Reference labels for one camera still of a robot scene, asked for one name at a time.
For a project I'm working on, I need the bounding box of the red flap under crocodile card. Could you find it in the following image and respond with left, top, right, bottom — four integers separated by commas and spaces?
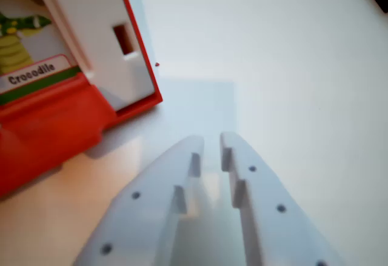
0, 72, 118, 201

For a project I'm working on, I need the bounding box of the red and white game board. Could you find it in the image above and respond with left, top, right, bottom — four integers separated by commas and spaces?
0, 0, 164, 201

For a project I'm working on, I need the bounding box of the crocodile picture card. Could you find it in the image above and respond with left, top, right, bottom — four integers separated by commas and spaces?
0, 0, 83, 107

